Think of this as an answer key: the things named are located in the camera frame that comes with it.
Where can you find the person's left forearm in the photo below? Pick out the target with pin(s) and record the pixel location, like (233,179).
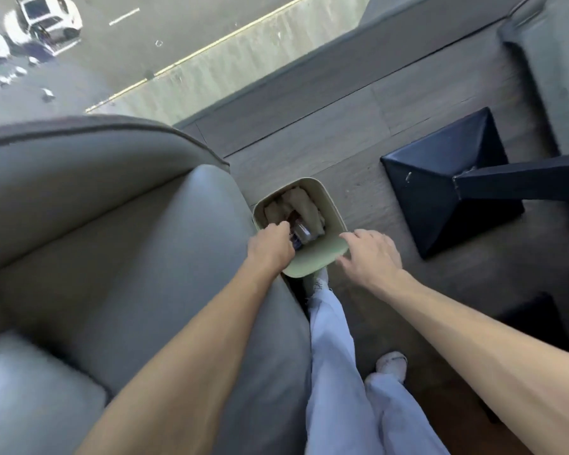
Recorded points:
(194,355)

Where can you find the dark drink can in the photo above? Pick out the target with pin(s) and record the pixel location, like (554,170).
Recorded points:
(302,232)

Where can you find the grey upholstered armchair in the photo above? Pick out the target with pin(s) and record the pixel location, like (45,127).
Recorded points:
(550,66)

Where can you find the black pyramid table base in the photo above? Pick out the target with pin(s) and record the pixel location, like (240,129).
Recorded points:
(431,184)

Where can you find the black table post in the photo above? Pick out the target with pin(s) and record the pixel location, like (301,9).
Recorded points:
(521,182)

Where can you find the person's right forearm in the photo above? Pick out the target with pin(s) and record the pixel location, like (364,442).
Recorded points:
(479,355)

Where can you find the white shoe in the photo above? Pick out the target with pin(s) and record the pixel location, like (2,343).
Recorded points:
(391,364)
(316,281)

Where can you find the person's right thumb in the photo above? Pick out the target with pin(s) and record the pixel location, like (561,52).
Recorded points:
(345,262)

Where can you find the person's left fingers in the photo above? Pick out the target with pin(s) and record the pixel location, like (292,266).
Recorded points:
(279,227)

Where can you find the pale green waste bin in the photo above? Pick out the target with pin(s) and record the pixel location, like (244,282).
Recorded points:
(320,258)

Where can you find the crumpled beige paper waste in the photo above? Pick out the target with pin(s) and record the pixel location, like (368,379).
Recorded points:
(308,203)

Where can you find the person's left hand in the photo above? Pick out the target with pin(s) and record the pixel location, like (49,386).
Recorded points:
(270,248)

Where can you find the grey leather sofa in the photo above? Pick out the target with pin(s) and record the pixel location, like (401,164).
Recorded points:
(99,222)

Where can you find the person's right hand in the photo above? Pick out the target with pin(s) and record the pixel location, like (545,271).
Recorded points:
(374,260)

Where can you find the light blue trousers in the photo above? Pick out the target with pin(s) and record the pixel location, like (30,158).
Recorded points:
(334,374)

